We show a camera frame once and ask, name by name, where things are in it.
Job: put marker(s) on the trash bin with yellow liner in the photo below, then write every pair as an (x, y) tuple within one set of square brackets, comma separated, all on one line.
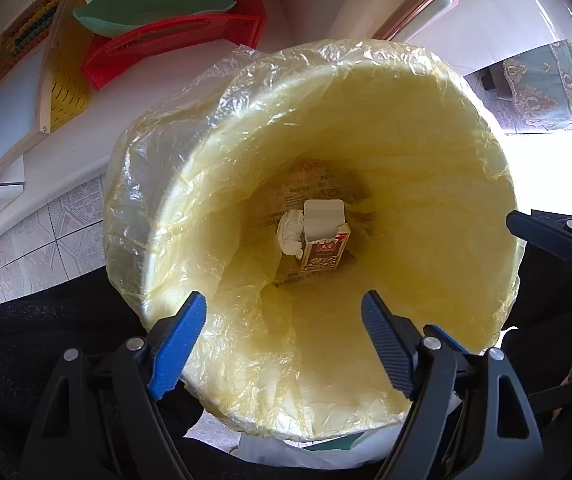
[(416, 160)]

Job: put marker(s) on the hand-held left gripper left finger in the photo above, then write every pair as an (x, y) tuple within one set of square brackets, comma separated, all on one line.
[(180, 345)]

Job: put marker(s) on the flat printed packet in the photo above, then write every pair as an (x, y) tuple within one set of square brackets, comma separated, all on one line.
[(306, 185)]

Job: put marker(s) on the wooden abacus board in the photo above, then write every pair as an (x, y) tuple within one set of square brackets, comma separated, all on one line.
[(16, 100)]

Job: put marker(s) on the teal lace cloth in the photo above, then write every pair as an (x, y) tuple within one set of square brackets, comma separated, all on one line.
[(556, 85)]

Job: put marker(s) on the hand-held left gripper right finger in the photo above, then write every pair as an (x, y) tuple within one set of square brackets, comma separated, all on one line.
[(390, 347)]

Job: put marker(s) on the pink rimmed tray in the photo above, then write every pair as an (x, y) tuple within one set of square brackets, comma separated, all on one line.
[(406, 10)]

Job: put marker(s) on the pale green tray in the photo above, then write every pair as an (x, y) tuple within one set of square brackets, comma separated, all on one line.
[(443, 10)]

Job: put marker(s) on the yellow plastic basket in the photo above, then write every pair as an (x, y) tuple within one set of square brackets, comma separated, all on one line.
[(66, 95)]

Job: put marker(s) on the brown cigarette box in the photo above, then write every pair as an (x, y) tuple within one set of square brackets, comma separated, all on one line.
[(323, 255)]

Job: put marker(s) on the white plastic bag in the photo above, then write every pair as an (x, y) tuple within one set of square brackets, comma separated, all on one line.
[(276, 452)]

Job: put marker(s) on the red plastic basket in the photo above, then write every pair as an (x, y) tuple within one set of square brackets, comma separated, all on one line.
[(176, 35)]

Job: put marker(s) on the person's black clothing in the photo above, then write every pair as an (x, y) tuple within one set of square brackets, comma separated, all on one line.
[(16, 350)]

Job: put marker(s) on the crumpled white tissue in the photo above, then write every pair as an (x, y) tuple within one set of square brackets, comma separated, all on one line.
[(291, 232)]

